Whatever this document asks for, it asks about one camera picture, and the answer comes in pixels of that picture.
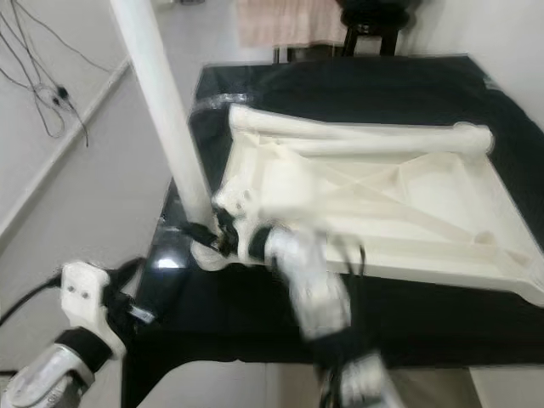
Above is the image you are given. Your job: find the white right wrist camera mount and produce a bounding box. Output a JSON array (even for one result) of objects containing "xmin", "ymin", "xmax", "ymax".
[{"xmin": 212, "ymin": 183, "xmax": 264, "ymax": 224}]

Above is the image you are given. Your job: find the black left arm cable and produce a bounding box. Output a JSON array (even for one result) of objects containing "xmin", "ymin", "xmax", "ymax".
[{"xmin": 0, "ymin": 276, "xmax": 65, "ymax": 328}]

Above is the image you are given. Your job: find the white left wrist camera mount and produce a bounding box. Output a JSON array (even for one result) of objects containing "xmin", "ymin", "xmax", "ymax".
[{"xmin": 59, "ymin": 261, "xmax": 128, "ymax": 356}]

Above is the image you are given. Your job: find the black stool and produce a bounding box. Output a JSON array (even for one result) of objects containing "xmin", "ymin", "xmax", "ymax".
[{"xmin": 342, "ymin": 10, "xmax": 405, "ymax": 59}]

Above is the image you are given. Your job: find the black bowl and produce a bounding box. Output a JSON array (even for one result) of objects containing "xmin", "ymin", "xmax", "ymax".
[{"xmin": 336, "ymin": 0, "xmax": 422, "ymax": 14}]

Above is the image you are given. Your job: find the cream plastic children table top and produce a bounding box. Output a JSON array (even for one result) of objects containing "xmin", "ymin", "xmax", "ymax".
[{"xmin": 191, "ymin": 106, "xmax": 544, "ymax": 307}]

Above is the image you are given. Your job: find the black floor cable with adapter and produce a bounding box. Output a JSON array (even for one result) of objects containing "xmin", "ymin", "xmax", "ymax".
[{"xmin": 0, "ymin": 30, "xmax": 90, "ymax": 147}]

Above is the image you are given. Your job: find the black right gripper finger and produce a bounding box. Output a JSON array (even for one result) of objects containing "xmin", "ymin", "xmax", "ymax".
[{"xmin": 178, "ymin": 223, "xmax": 226, "ymax": 249}]

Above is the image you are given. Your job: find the black tablecloth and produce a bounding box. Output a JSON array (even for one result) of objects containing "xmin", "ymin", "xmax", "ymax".
[{"xmin": 123, "ymin": 55, "xmax": 544, "ymax": 408}]

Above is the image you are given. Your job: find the white plastic table leg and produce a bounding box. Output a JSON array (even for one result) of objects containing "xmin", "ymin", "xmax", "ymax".
[
  {"xmin": 110, "ymin": 0, "xmax": 218, "ymax": 226},
  {"xmin": 228, "ymin": 104, "xmax": 383, "ymax": 141},
  {"xmin": 285, "ymin": 123, "xmax": 494, "ymax": 159}
]

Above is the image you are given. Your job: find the clear plastic bag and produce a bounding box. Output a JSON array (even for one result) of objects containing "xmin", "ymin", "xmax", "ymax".
[
  {"xmin": 144, "ymin": 221, "xmax": 196, "ymax": 275},
  {"xmin": 191, "ymin": 93, "xmax": 230, "ymax": 112}
]

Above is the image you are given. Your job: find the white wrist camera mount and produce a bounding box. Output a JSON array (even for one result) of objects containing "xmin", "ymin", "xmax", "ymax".
[
  {"xmin": 59, "ymin": 261, "xmax": 128, "ymax": 356},
  {"xmin": 212, "ymin": 183, "xmax": 264, "ymax": 224}
]

